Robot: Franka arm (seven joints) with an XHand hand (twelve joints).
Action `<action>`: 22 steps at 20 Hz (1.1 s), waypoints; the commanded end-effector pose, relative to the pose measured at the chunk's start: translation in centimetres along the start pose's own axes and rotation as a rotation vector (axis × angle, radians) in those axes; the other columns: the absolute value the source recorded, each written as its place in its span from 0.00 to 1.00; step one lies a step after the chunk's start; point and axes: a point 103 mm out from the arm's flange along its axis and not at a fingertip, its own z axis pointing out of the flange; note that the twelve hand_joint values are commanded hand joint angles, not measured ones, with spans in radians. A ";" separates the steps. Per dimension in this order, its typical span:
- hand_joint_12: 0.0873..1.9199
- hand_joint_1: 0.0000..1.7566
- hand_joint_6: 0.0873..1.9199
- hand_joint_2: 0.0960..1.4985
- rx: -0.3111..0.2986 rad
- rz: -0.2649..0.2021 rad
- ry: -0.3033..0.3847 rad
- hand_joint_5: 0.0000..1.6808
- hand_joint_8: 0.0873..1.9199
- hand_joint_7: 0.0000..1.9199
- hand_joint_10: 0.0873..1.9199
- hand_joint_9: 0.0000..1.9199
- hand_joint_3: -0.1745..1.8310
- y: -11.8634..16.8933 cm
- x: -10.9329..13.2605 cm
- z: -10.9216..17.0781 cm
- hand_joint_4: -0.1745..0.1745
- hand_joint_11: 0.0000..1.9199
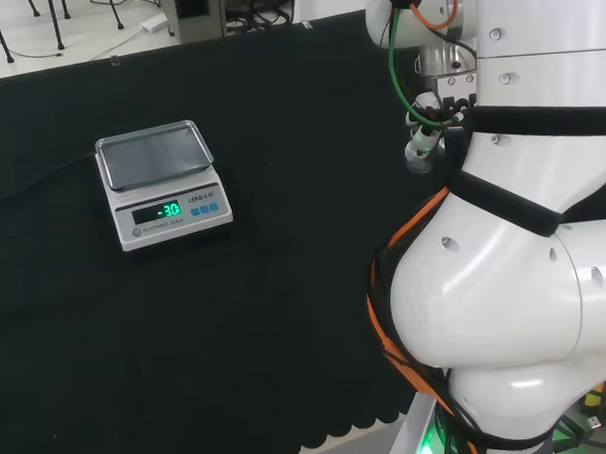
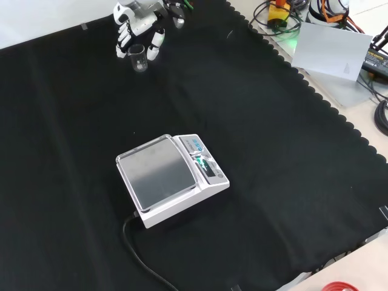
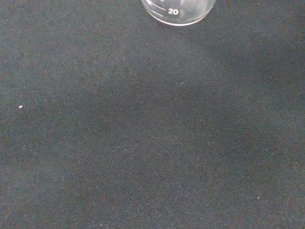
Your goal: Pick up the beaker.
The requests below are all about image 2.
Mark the yellow stop button box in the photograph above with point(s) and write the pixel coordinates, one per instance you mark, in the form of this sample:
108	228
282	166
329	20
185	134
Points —
277	15

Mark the black bench cloth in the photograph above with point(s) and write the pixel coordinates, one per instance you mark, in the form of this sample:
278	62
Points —
272	136

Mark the black power adapter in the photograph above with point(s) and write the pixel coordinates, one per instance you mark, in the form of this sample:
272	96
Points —
376	62

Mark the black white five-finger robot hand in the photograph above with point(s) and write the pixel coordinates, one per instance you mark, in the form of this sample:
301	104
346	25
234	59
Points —
142	22

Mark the white electronic balance steel pan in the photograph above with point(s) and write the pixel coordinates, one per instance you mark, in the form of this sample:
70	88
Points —
157	172

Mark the grey metal base plate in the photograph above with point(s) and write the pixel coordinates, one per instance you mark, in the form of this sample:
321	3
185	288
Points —
342	91

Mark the small clear glass beaker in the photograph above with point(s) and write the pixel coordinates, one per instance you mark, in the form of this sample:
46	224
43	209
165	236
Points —
139	65

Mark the pale board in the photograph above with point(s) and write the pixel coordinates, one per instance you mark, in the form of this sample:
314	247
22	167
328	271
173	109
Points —
327	51

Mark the metal cloth clip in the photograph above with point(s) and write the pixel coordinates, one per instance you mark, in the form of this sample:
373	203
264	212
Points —
84	26
383	212
235	287

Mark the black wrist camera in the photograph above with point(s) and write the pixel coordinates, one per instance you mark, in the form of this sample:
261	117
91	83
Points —
177	18

